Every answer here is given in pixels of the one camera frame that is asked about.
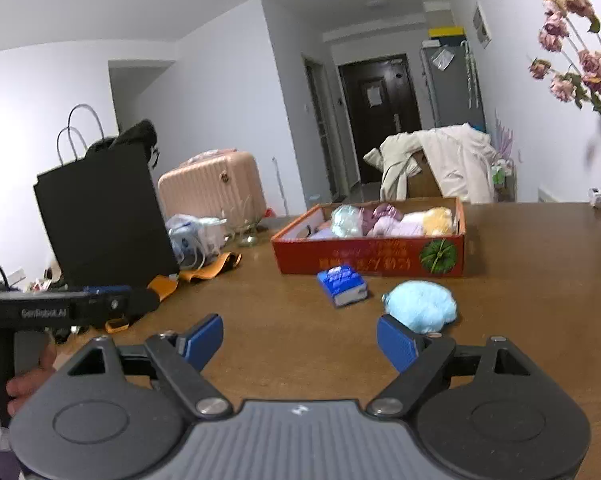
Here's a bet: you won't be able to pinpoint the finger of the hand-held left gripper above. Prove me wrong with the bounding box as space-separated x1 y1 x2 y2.
125 286 160 320

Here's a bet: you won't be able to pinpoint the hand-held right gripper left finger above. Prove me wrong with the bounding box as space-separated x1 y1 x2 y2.
66 312 231 420

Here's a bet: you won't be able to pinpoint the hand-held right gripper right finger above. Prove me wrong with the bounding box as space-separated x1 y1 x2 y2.
367 313 534 419

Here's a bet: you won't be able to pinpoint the light blue fluffy towel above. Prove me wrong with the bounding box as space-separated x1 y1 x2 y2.
382 280 459 334

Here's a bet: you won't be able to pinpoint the red cardboard box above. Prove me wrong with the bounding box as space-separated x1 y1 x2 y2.
271 196 467 278

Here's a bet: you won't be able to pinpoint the lilac fluffy towel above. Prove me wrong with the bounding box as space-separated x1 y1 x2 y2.
373 219 426 238

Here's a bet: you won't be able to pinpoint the clear plastic item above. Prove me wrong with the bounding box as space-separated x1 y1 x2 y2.
329 204 365 239

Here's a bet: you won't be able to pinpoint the person's left hand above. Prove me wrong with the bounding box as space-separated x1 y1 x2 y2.
0 340 58 417

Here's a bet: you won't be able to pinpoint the blue tissue packet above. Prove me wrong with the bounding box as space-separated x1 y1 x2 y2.
316 266 369 308

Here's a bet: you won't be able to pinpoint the clear plastic bag with items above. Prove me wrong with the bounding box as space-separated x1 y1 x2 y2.
165 213 229 269

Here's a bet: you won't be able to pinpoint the black paper bag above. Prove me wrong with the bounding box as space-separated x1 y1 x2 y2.
34 104 180 289

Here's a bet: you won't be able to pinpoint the clear glass vase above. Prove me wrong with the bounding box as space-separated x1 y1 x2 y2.
229 194 262 249

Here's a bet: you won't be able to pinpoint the yellow fluffy item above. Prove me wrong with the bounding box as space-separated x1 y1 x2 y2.
423 207 455 236

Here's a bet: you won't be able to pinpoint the pink suitcase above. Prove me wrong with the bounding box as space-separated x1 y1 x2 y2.
158 149 268 227

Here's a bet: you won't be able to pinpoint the brown cardboard box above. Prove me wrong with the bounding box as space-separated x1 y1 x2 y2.
405 151 444 200

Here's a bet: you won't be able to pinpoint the black backpack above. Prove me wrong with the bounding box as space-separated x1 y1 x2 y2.
88 120 160 171

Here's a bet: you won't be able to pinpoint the white coat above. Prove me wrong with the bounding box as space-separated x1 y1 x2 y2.
364 122 499 205

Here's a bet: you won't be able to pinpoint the dark entrance door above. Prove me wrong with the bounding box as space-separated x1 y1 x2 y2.
337 53 424 187

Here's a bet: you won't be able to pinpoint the grey interior door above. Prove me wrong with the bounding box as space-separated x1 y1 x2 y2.
303 56 342 201

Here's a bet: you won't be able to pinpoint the lavender bunch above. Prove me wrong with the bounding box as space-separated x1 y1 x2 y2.
493 109 515 162

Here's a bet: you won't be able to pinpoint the grey cabinet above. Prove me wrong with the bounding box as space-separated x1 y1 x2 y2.
419 36 486 132

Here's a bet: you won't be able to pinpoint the dried pink flowers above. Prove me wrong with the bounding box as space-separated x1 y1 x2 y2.
527 0 601 122

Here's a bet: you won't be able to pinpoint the orange strap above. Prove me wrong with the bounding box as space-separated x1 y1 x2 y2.
104 252 243 335

